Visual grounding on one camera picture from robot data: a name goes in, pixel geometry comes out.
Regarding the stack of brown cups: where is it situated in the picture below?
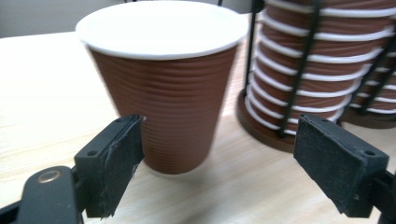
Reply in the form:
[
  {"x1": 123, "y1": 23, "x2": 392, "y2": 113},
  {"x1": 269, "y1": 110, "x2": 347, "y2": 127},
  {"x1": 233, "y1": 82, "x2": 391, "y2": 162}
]
[
  {"x1": 245, "y1": 0, "x2": 396, "y2": 136},
  {"x1": 348, "y1": 40, "x2": 396, "y2": 115}
]

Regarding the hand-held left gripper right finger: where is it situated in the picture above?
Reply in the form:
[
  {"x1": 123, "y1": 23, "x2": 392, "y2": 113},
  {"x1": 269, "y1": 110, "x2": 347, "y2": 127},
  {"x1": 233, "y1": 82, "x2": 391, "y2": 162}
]
[{"x1": 292, "y1": 113, "x2": 390, "y2": 219}]

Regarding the single brown ribbed cup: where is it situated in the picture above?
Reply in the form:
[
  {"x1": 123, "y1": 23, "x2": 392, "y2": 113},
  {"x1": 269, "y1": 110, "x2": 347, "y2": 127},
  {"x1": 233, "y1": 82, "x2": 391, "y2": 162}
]
[{"x1": 75, "y1": 0, "x2": 249, "y2": 176}]

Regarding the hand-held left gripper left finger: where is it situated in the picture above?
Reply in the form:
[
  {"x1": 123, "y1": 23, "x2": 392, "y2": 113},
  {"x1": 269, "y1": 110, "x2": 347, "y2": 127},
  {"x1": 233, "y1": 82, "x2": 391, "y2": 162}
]
[{"x1": 74, "y1": 113, "x2": 147, "y2": 219}]

